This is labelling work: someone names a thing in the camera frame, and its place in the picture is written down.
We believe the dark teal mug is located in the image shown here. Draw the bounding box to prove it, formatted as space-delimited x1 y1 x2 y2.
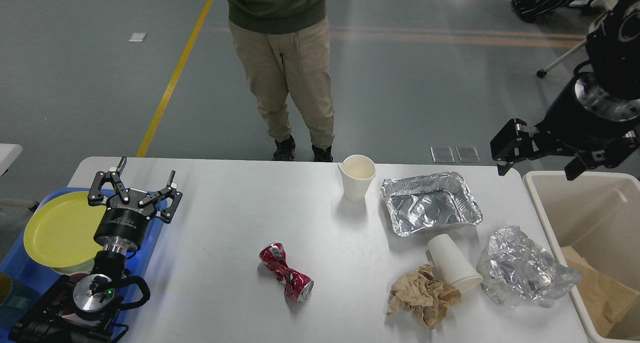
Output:
0 272 41 329

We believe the crumpled brown paper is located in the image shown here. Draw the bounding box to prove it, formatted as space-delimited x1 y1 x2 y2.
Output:
386 261 462 330

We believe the blue plastic tray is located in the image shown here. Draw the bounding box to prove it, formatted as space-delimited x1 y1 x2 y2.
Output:
0 187 165 343

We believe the beige plastic bin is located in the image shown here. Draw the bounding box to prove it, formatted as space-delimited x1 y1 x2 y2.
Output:
523 170 640 343

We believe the aluminium foil tray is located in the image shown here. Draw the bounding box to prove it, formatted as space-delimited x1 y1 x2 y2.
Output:
380 171 483 238

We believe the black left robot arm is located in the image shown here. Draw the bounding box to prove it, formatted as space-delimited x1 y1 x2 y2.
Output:
1 157 183 343

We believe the person in green sweater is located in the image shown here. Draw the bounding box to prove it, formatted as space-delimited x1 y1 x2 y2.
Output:
226 0 335 163

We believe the lying white paper cup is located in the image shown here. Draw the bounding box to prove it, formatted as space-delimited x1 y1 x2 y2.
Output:
426 233 483 293

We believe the crushed red soda can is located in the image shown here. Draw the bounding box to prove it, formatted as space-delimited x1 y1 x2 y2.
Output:
258 242 314 304

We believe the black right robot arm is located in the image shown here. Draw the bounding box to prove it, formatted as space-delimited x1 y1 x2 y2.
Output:
490 0 640 181

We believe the white side table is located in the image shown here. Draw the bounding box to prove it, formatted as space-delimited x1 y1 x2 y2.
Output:
0 143 23 176

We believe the office chair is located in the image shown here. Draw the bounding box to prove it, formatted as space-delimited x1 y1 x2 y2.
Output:
535 38 588 79

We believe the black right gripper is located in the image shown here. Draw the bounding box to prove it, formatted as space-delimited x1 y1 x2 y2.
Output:
490 72 640 181

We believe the upright white paper cup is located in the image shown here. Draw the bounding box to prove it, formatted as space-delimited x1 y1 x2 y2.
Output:
338 154 377 203

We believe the yellow plastic plate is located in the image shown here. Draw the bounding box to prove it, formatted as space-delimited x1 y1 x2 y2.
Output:
23 191 106 268

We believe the pale green plate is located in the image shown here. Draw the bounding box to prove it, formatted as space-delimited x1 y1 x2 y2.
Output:
51 259 94 276

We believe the crumpled clear plastic wrap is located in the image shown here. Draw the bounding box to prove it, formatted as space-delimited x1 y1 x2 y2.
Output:
476 226 582 308

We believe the large brown paper bag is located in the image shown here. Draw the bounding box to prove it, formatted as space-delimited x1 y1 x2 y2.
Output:
561 246 640 337

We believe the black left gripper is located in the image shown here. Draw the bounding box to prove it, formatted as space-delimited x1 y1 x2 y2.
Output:
87 156 183 256

